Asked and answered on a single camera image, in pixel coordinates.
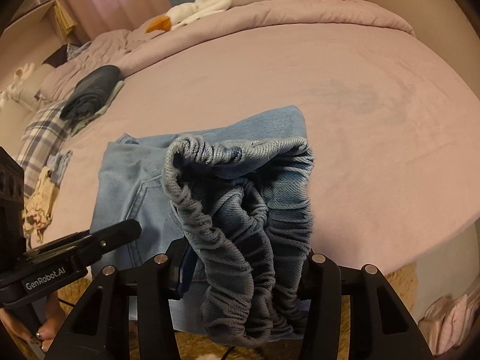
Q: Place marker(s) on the light green folded cloth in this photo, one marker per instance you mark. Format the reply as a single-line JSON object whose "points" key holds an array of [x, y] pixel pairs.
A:
{"points": [[86, 121]]}

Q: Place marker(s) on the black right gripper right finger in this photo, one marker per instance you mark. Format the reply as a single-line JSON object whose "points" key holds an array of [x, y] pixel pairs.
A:
{"points": [[381, 327]]}

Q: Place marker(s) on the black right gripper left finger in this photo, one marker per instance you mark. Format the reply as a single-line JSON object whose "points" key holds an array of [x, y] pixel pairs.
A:
{"points": [[97, 327]]}

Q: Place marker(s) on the yellow floral cloth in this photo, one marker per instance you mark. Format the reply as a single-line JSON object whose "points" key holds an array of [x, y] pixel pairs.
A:
{"points": [[37, 213]]}

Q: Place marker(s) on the dark folded jeans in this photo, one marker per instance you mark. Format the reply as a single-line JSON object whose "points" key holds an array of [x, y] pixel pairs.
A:
{"points": [[91, 93]]}

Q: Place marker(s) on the blue plaid pillow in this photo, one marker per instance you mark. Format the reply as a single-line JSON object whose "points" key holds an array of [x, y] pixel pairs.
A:
{"points": [[43, 137]]}

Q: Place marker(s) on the pink bed sheet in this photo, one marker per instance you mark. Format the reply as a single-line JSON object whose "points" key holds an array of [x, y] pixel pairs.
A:
{"points": [[393, 128]]}

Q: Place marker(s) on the person's left hand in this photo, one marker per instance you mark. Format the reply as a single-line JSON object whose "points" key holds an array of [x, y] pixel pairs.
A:
{"points": [[55, 317]]}

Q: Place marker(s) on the light blue denim jeans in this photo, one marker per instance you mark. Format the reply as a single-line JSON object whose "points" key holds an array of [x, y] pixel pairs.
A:
{"points": [[238, 194]]}

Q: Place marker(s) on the pink quilted comforter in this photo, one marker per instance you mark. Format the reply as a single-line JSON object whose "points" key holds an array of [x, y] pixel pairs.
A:
{"points": [[133, 51]]}

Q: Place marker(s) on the small blue folded cloth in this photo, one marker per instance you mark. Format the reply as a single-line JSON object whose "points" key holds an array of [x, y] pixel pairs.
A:
{"points": [[58, 164]]}

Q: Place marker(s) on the brown fuzzy robe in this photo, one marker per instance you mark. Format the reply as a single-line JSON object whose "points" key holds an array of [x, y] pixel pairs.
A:
{"points": [[404, 281]]}

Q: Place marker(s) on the cream pillow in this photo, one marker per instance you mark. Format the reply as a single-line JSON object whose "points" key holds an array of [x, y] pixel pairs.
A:
{"points": [[25, 88]]}

